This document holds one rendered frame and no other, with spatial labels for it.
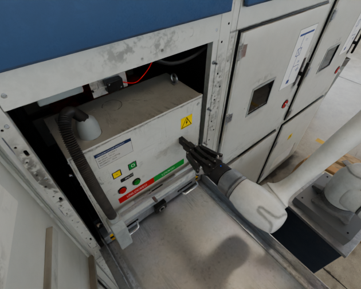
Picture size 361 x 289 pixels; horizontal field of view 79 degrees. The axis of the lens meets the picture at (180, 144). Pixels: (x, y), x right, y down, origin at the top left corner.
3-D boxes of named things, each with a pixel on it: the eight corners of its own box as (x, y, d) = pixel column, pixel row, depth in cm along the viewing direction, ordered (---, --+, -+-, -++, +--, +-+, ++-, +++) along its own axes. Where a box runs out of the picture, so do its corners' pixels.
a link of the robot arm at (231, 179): (244, 189, 75) (231, 178, 78) (250, 173, 69) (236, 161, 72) (226, 204, 71) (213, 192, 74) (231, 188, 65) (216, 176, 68)
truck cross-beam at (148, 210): (200, 179, 117) (201, 172, 113) (107, 244, 93) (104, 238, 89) (194, 172, 120) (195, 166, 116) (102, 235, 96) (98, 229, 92)
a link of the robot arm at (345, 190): (340, 179, 117) (361, 151, 102) (372, 208, 104) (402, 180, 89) (316, 189, 113) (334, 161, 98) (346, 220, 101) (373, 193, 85)
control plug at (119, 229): (133, 242, 85) (125, 222, 73) (122, 250, 83) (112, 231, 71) (124, 227, 90) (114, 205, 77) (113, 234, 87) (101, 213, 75)
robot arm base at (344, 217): (320, 178, 125) (324, 172, 121) (363, 204, 112) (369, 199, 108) (302, 196, 117) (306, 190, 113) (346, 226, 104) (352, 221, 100)
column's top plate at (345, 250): (317, 172, 137) (318, 171, 135) (380, 217, 116) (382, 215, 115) (281, 202, 123) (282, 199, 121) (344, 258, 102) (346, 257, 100)
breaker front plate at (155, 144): (196, 176, 113) (203, 97, 79) (110, 235, 91) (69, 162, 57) (195, 174, 113) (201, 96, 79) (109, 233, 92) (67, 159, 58)
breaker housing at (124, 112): (196, 174, 114) (203, 93, 79) (108, 234, 92) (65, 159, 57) (144, 125, 141) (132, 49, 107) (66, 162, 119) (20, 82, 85)
